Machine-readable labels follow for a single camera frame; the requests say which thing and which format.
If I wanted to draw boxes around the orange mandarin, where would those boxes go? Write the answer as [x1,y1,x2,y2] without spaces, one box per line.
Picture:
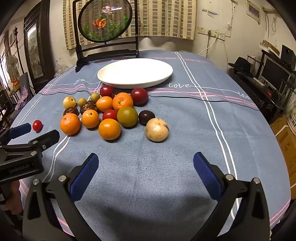
[60,113,81,136]
[112,92,134,111]

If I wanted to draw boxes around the cardboard box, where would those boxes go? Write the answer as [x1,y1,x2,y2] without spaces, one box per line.
[270,116,296,186]

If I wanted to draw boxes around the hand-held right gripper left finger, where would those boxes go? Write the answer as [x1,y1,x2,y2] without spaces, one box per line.
[22,152,100,241]

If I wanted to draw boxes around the black hat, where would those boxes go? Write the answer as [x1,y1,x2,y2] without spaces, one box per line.
[228,57,252,72]

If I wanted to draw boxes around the white oval plate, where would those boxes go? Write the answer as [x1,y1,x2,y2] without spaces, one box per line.
[97,58,174,89]

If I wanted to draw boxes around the dark purple round fruit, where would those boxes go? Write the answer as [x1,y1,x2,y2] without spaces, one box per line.
[138,110,156,126]

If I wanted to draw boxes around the dark framed painting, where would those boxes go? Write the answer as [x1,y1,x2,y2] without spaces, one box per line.
[23,7,50,81]

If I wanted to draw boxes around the purple cloth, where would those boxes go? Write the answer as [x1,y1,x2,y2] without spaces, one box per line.
[17,85,31,105]

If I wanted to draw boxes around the computer monitor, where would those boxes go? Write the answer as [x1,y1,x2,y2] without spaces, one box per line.
[259,57,292,90]

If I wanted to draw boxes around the checked beige curtain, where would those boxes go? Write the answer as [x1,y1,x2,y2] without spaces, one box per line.
[63,0,197,50]

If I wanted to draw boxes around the blue plaid tablecloth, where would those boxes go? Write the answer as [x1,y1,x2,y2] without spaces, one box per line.
[9,50,292,241]

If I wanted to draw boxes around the black speaker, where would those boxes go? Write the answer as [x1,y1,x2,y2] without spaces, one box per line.
[280,44,296,63]

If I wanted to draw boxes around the black low cabinet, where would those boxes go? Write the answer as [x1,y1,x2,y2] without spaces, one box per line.
[229,70,289,123]

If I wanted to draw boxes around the standing fan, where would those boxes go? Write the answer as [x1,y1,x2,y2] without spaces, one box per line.
[5,56,19,79]

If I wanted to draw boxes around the smooth orange round fruit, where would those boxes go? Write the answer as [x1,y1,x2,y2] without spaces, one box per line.
[81,109,100,129]
[96,96,113,112]

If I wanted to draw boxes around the large orange tomato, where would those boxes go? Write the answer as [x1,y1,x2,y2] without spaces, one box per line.
[98,118,121,141]

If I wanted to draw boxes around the paper note on wall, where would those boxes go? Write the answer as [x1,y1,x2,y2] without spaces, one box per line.
[201,8,219,18]

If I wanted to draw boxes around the white bucket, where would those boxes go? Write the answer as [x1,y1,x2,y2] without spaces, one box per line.
[287,112,296,135]

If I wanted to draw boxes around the wrinkled brown passion fruit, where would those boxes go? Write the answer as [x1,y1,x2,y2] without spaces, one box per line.
[63,107,79,117]

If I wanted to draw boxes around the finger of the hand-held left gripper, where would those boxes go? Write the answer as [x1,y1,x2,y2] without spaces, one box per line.
[0,123,32,145]
[0,129,60,164]

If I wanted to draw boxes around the row of white wall sockets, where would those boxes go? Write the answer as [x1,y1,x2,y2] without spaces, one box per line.
[206,30,226,41]

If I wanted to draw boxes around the dark red plum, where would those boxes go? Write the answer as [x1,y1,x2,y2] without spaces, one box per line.
[131,88,149,106]
[100,85,114,98]

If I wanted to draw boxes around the white power cable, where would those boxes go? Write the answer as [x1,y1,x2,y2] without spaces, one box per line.
[198,37,218,56]

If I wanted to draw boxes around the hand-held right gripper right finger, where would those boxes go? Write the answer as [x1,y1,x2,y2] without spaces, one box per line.
[193,152,271,241]

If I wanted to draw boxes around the round goldfish screen black stand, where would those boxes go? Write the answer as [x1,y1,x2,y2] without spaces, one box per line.
[72,0,139,72]

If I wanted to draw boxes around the dark purple mangosteen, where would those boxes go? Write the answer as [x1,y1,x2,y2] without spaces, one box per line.
[80,100,99,114]

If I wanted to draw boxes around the clear plastic bags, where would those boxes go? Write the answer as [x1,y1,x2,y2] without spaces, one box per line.
[54,59,70,77]

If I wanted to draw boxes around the pale yellow round fruit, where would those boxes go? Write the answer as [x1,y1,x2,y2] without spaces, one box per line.
[63,96,77,109]

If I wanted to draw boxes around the yellow-green tomato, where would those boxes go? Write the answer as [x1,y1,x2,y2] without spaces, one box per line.
[117,106,139,127]

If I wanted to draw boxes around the large pale passion fruit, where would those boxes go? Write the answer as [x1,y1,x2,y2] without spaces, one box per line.
[145,118,170,142]

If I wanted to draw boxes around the person's left hand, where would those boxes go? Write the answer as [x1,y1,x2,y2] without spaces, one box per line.
[5,180,22,210]

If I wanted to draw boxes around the framed wall picture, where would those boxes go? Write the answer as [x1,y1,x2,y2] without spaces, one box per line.
[246,0,262,22]

